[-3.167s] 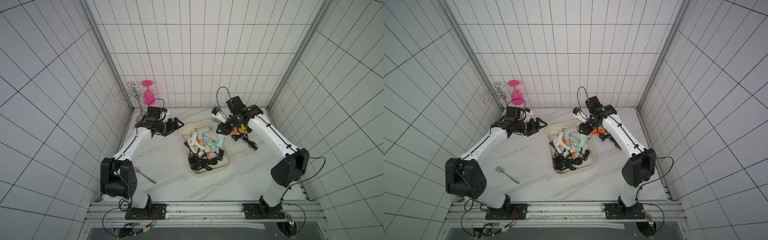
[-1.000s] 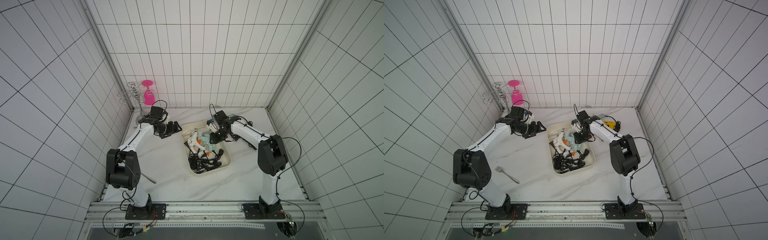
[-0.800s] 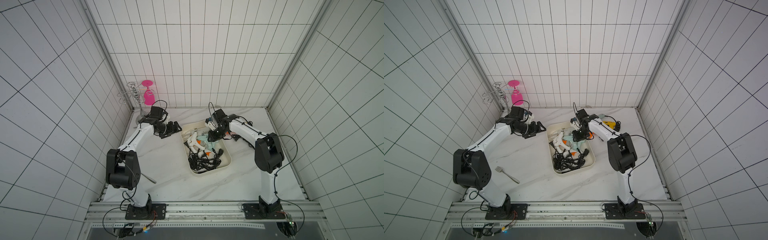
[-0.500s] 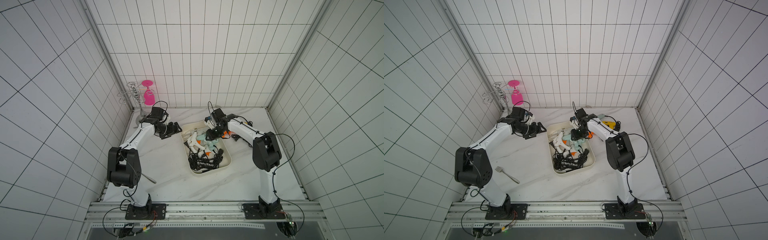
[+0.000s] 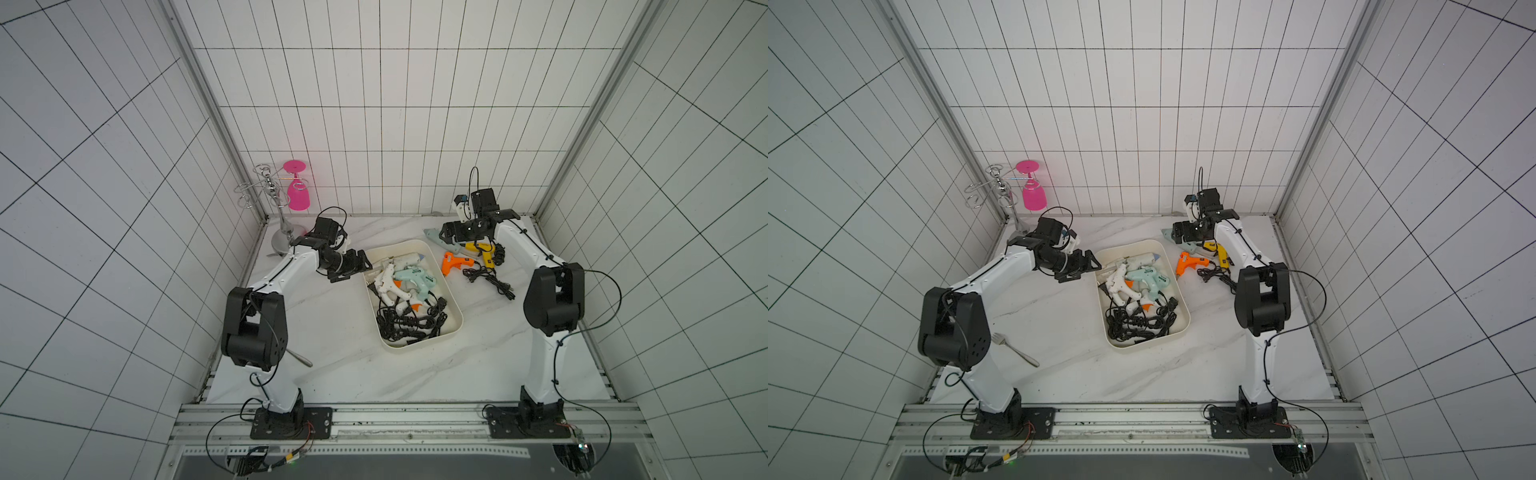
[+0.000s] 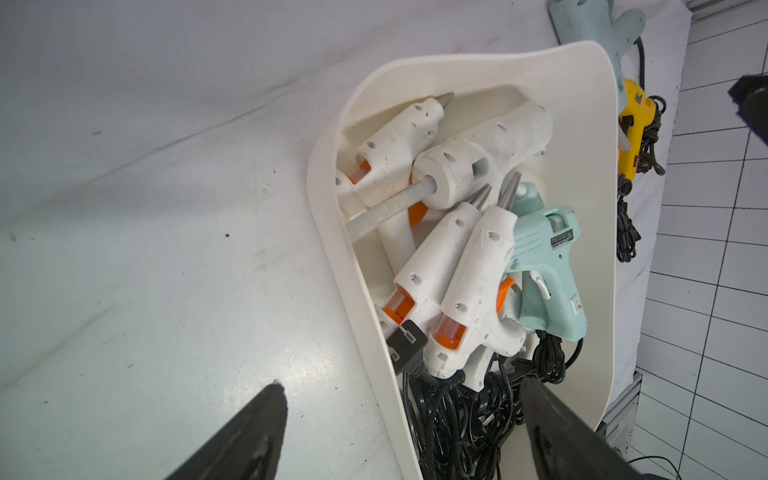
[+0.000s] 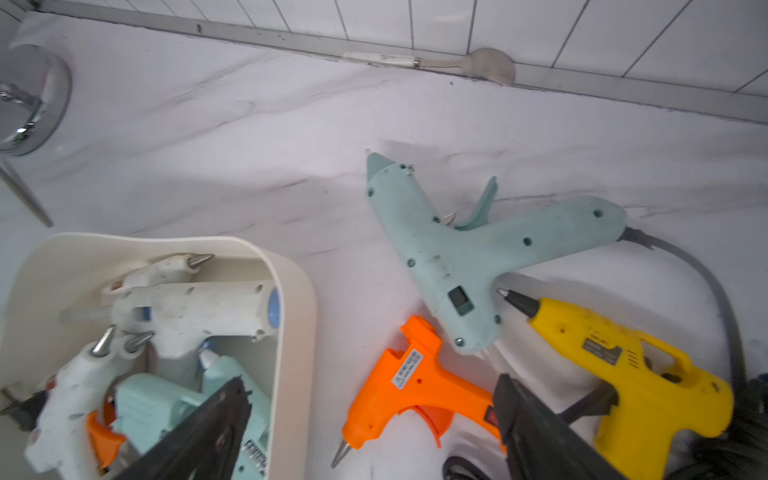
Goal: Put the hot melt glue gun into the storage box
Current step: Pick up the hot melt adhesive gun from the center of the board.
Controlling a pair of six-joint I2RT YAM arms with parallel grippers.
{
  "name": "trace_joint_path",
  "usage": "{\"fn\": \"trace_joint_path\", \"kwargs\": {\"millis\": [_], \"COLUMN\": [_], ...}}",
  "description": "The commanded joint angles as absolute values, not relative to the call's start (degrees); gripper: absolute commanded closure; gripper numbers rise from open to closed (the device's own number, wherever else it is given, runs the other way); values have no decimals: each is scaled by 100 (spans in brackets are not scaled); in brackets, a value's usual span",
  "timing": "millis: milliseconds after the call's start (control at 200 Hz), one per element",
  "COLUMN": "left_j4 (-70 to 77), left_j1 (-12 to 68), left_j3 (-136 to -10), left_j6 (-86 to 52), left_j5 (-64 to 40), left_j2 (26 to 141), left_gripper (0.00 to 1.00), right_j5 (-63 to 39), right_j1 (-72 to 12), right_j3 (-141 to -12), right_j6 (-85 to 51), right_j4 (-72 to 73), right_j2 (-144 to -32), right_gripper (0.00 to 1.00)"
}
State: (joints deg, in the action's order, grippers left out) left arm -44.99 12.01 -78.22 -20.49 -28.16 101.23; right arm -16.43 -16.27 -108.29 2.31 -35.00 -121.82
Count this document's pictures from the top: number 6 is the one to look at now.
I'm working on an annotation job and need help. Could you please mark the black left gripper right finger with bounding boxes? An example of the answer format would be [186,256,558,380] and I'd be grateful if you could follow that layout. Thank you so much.
[520,378,656,479]

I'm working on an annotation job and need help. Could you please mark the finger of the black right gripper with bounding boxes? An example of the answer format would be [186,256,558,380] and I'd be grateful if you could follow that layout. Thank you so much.
[728,73,768,143]

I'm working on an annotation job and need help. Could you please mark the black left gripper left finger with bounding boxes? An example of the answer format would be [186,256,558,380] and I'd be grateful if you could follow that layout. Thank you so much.
[169,383,288,480]

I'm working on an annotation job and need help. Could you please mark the yellow glue gun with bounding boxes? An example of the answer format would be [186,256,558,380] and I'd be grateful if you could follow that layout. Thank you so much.
[618,79,667,181]

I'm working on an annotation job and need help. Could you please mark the large mint glue gun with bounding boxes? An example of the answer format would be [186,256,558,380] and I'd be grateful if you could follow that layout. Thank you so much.
[548,0,646,113]

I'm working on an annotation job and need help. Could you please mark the white glue gun orange trigger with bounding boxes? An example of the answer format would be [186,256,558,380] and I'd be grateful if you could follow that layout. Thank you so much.
[377,184,491,338]

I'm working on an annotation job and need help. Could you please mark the large white glue gun blue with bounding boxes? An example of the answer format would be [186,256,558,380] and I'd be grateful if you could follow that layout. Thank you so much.
[345,101,554,242]

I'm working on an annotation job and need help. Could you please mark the small white glue gun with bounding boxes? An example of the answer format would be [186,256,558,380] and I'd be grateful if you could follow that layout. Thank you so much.
[336,92,454,218]

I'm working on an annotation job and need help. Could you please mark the cream plastic storage tray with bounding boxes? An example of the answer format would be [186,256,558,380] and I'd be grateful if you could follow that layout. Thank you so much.
[307,42,618,479]

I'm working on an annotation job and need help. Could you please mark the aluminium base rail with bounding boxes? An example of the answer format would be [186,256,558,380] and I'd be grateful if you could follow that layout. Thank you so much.
[596,372,643,457]

